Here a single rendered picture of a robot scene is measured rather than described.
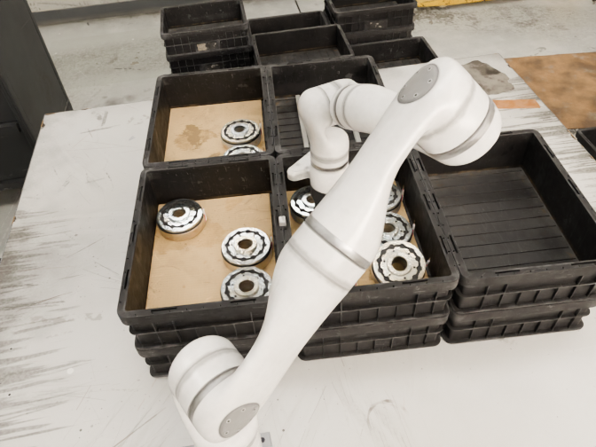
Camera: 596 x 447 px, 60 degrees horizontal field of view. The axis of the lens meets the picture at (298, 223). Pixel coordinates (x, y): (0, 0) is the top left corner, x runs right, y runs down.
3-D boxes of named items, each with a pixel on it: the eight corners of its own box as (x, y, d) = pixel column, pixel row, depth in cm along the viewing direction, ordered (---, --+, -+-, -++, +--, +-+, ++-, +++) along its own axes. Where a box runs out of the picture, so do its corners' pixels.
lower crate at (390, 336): (443, 348, 106) (452, 316, 98) (297, 365, 105) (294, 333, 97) (397, 212, 134) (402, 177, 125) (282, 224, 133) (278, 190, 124)
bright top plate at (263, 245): (274, 260, 105) (273, 258, 104) (224, 270, 104) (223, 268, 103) (265, 225, 112) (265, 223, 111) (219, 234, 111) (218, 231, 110)
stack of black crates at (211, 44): (252, 78, 289) (241, -3, 257) (258, 108, 269) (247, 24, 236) (180, 88, 286) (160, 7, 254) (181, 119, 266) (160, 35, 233)
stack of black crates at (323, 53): (338, 108, 265) (339, 22, 233) (352, 144, 244) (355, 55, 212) (261, 119, 262) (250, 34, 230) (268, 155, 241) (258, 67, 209)
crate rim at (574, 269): (626, 270, 93) (631, 262, 91) (460, 288, 92) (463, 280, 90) (533, 136, 120) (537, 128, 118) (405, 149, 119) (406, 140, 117)
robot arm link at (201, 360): (153, 355, 61) (179, 423, 73) (192, 416, 55) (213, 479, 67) (222, 316, 65) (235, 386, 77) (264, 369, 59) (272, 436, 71)
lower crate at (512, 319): (585, 333, 107) (607, 299, 99) (443, 348, 106) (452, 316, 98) (511, 200, 135) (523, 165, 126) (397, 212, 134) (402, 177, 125)
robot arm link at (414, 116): (468, 50, 52) (312, 247, 54) (518, 109, 57) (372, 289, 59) (420, 46, 60) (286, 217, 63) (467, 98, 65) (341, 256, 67)
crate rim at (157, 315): (291, 308, 91) (290, 300, 89) (119, 326, 90) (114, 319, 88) (276, 162, 118) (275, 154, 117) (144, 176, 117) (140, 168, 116)
